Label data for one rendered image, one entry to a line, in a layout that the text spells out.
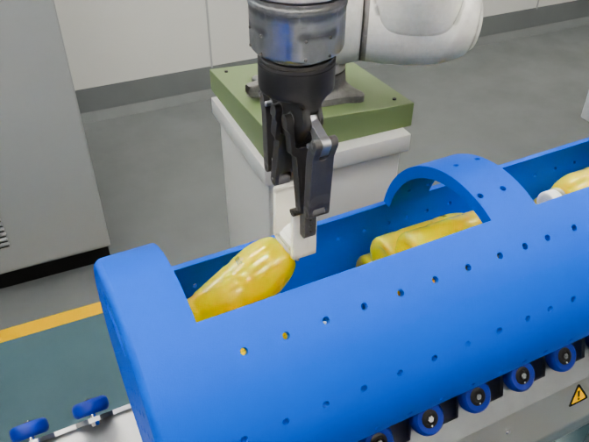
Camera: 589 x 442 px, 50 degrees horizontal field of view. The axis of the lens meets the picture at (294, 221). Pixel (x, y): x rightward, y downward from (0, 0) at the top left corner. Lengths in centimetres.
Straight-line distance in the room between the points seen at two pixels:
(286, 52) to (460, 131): 287
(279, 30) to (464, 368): 40
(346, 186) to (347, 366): 73
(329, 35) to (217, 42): 307
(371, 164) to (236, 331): 78
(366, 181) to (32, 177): 130
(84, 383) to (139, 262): 156
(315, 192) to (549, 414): 53
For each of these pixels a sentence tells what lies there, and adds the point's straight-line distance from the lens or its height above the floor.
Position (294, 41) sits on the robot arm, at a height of 143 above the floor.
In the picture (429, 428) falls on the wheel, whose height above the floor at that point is 96.
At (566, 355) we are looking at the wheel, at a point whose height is 97.
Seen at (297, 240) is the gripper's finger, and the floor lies 120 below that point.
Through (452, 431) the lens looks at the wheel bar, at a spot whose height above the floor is 92.
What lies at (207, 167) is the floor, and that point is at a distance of 304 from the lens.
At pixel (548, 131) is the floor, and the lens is 355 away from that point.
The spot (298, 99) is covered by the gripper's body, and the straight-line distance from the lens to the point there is 60.
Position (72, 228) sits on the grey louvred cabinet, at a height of 22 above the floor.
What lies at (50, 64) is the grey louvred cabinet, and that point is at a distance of 213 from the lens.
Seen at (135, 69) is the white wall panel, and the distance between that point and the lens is 358.
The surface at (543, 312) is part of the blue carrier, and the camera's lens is 77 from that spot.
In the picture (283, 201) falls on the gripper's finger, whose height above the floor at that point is 122.
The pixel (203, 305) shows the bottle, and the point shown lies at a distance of 73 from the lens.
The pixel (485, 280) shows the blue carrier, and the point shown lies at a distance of 70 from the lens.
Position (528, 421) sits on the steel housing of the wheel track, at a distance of 99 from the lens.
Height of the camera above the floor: 165
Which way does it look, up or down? 38 degrees down
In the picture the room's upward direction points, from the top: straight up
